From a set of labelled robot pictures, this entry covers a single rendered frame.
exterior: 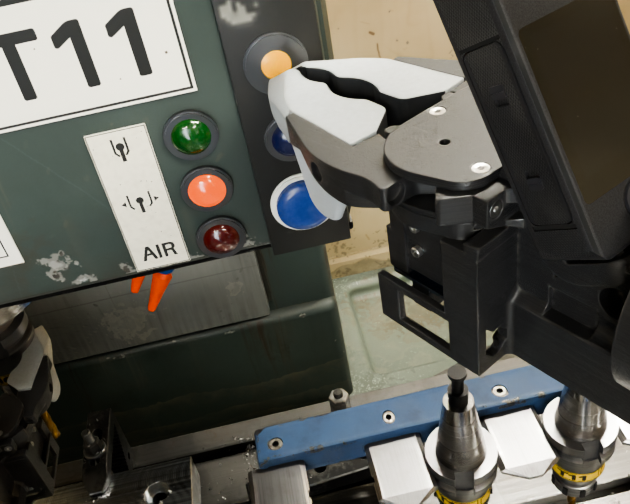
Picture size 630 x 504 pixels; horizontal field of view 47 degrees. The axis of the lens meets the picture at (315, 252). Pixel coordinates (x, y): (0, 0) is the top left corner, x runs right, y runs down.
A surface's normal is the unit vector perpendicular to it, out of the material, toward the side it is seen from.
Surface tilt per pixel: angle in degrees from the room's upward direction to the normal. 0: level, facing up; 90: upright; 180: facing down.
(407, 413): 0
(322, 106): 0
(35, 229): 90
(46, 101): 90
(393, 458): 0
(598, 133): 60
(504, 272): 90
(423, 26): 90
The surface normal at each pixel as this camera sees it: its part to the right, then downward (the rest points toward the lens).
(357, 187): -0.60, 0.57
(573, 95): 0.45, -0.02
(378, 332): -0.15, -0.77
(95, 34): 0.16, 0.59
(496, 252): 0.64, 0.40
